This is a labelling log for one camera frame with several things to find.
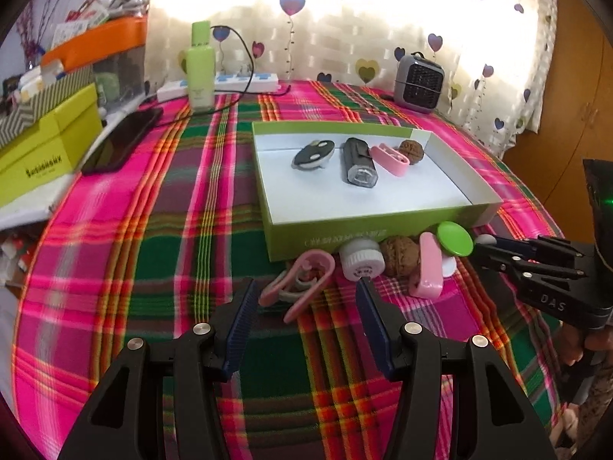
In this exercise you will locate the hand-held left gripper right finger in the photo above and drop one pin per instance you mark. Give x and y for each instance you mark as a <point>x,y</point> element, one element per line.
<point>376,330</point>

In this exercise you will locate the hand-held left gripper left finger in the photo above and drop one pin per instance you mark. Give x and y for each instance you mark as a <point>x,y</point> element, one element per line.
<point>238,330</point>

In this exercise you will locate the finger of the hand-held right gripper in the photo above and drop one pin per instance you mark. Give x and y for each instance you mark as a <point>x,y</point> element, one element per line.
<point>517,247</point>
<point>488,255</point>

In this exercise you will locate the small white knob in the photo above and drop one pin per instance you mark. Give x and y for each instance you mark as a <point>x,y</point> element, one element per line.
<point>484,239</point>

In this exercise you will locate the green lid white bottle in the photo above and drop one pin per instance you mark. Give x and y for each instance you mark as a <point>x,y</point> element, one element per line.
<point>452,239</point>

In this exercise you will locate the pink oblong case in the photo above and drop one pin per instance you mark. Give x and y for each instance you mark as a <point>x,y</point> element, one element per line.
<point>428,273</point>

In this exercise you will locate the white round container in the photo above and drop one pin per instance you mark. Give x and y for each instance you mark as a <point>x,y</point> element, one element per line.
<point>361,261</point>

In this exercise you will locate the pink clip jaws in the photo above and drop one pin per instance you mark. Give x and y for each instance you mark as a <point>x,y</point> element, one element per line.
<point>325,268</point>

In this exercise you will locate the brown walnut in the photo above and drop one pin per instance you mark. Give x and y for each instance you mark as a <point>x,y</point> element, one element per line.
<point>400,254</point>
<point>413,151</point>

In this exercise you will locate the pink plastic clip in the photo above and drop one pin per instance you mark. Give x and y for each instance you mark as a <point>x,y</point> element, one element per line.
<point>390,163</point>

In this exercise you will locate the green white cardboard box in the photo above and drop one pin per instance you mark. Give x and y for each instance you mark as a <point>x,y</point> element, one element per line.
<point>335,191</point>

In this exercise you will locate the black rectangular device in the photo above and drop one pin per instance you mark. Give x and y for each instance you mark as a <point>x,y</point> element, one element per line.
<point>357,158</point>

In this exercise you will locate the black round button device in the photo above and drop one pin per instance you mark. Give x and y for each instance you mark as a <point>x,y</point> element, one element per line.
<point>311,153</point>

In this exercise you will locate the person's right forearm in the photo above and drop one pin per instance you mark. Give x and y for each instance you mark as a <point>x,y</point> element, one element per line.
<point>584,417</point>

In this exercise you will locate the person's right hand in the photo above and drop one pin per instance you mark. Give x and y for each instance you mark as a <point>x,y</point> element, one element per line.
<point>574,347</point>

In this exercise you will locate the pink green plaid blanket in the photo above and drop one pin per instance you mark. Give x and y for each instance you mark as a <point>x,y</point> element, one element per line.
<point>143,273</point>

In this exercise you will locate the wooden cabinet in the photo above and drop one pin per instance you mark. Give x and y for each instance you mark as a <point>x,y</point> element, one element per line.
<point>565,105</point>

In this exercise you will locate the grey small heater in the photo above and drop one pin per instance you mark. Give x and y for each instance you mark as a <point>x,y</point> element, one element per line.
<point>419,84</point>

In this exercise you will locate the black smartphone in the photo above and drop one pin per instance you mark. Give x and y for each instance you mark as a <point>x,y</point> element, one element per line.
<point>119,141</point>

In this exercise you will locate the white side table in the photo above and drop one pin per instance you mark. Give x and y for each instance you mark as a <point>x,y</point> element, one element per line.
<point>28,211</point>

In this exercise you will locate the white power strip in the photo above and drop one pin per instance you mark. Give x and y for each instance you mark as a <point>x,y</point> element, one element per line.
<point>258,81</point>

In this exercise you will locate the yellow-green shoebox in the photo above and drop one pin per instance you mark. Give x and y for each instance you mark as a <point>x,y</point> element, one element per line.
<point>48,153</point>

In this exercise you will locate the light green lotion bottle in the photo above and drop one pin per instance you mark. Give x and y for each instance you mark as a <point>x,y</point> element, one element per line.
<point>201,72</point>

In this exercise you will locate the heart print curtain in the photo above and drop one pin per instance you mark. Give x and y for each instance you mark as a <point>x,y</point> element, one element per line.
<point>359,19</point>

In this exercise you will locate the grey chevron patterned box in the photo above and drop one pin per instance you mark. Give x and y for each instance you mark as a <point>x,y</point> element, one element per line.
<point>48,100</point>

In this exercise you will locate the clear bin with orange lid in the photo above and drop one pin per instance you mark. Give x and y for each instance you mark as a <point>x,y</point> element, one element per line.
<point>96,38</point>

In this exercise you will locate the printed paper cards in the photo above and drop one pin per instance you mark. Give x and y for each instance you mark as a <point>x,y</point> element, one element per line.
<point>76,21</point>

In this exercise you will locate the purple flower branches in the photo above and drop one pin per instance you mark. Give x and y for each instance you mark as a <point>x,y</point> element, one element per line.
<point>31,33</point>

